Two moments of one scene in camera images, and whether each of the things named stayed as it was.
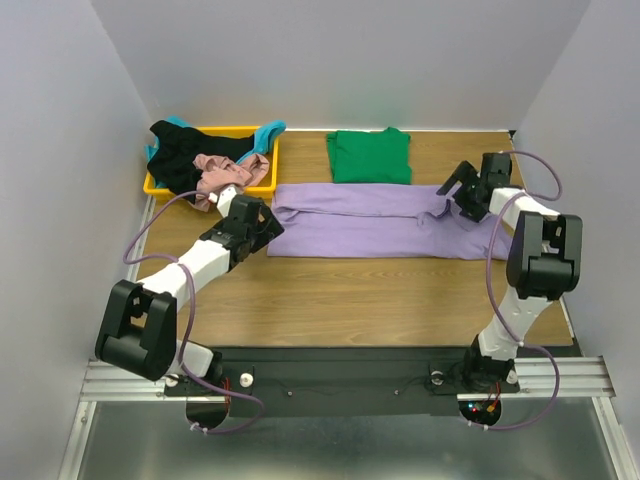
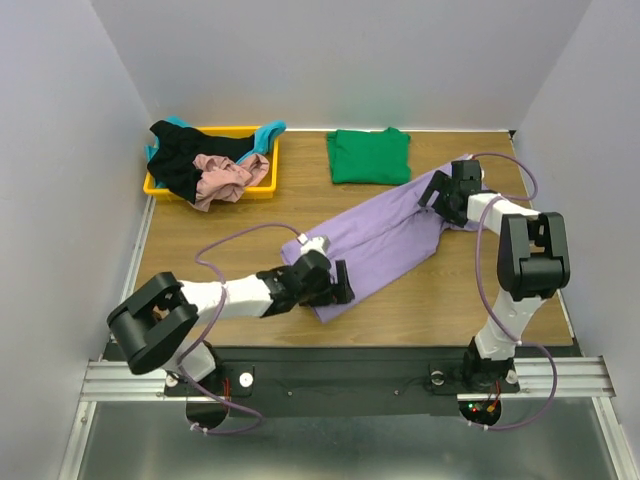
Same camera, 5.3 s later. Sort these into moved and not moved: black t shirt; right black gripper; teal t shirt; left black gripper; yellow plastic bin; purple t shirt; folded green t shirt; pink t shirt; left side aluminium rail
Moved: purple t shirt; right black gripper; left black gripper
Not moved: folded green t shirt; left side aluminium rail; teal t shirt; black t shirt; yellow plastic bin; pink t shirt
